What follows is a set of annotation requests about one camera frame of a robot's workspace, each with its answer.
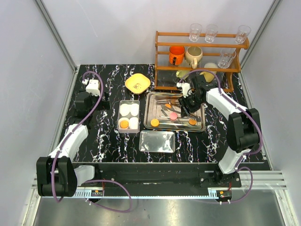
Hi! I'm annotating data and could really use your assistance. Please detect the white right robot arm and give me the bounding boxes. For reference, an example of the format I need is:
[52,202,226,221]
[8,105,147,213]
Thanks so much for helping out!
[176,75,262,187]

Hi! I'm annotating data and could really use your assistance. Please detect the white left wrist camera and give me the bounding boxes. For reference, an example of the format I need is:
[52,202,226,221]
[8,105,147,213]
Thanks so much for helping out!
[82,79,100,97]

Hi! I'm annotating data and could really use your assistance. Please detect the orange sandwich cookie top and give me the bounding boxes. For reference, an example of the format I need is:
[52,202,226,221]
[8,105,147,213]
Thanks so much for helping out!
[119,120,129,129]

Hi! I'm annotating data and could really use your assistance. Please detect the green mug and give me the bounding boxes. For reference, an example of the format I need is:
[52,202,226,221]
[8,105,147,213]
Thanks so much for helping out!
[176,70,190,79]

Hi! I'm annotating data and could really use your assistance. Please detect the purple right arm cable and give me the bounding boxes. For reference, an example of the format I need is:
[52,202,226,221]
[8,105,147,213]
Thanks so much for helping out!
[180,69,263,204]

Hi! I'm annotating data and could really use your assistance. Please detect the yellow mug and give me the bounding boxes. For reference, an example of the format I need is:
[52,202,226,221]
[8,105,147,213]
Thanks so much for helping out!
[200,63,218,83]

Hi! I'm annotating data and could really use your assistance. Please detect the yellow square plate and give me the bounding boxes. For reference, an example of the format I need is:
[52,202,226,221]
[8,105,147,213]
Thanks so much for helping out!
[125,73,151,95]

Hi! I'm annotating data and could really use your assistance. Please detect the wooden cup rack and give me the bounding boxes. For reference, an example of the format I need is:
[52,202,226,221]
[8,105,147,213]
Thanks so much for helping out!
[154,31,250,92]

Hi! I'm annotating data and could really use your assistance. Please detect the orange sandwich cookie bottom left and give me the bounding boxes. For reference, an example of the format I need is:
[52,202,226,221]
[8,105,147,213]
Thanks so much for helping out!
[150,119,159,127]

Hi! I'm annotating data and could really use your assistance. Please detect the clear glass middle top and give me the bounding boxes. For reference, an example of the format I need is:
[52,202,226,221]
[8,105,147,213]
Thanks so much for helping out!
[205,24,218,43]

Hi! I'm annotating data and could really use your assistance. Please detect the white cookie box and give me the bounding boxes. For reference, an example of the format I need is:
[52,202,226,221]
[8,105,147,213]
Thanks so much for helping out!
[117,100,140,134]

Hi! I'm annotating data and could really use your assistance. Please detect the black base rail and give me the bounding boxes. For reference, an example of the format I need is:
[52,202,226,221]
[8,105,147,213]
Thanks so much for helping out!
[71,161,243,197]

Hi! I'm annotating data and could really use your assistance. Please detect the clear glass left top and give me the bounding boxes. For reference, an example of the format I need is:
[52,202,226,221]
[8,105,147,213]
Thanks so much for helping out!
[189,23,202,42]

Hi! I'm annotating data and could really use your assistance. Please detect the orange mug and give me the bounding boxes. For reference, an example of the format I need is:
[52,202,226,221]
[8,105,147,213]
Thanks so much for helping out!
[169,46,185,66]

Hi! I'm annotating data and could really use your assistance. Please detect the clear glass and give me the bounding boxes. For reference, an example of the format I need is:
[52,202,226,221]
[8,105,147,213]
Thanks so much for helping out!
[205,24,218,43]
[189,23,202,42]
[235,25,251,44]

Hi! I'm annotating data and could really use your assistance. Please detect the clear glass right top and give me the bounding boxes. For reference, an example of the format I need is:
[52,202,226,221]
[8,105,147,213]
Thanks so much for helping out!
[235,25,251,44]

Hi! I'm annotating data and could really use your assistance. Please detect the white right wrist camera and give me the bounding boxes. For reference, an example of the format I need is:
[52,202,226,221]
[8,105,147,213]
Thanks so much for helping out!
[176,82,192,98]

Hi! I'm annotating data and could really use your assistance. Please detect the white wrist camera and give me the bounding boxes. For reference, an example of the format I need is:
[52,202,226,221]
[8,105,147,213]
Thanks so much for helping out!
[82,79,100,97]
[176,82,192,98]

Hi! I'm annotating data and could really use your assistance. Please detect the beige mug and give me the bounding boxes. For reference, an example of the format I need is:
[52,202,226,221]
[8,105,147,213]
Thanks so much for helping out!
[184,47,203,69]

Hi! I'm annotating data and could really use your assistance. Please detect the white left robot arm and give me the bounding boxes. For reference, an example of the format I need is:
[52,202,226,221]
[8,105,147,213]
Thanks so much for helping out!
[36,91,110,197]

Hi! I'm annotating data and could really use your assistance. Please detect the pink sandwich cookie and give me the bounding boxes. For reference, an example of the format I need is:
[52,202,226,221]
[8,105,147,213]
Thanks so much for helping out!
[169,112,178,121]

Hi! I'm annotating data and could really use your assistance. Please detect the orange sandwich cookie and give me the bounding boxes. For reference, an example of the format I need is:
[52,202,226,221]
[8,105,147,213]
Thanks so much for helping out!
[150,119,159,127]
[119,120,129,129]

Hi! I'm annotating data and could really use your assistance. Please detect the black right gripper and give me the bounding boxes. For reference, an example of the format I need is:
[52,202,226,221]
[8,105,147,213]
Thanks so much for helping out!
[178,93,204,118]

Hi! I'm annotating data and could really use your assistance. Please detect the large steel baking tray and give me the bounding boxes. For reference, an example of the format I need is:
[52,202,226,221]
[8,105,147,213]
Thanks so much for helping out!
[143,92,206,132]

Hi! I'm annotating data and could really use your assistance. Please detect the metal tongs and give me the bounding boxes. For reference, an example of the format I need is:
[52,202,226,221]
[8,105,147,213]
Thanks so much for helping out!
[161,104,189,118]

